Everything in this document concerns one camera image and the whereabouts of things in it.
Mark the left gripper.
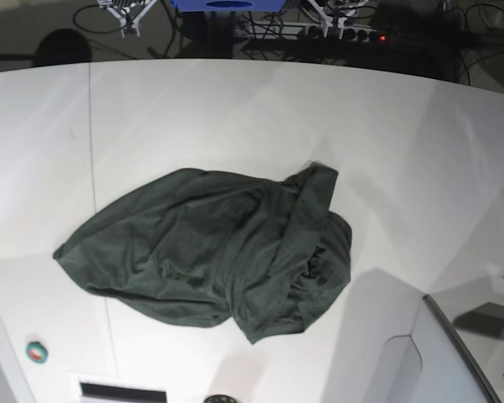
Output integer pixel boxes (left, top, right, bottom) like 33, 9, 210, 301
306, 0, 377, 39

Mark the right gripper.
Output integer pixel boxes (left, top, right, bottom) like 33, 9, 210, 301
97, 0, 156, 37

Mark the dark green t-shirt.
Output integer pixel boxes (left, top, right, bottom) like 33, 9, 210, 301
53, 163, 352, 343

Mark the white power strip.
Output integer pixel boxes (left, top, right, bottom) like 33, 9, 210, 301
234, 21, 389, 44

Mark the green red emergency button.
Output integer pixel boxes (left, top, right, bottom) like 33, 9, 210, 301
25, 341, 49, 364

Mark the black round knob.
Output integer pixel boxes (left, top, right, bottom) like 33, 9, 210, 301
203, 395, 238, 403

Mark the grey monitor frame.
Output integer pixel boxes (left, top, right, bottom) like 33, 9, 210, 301
423, 295, 501, 403

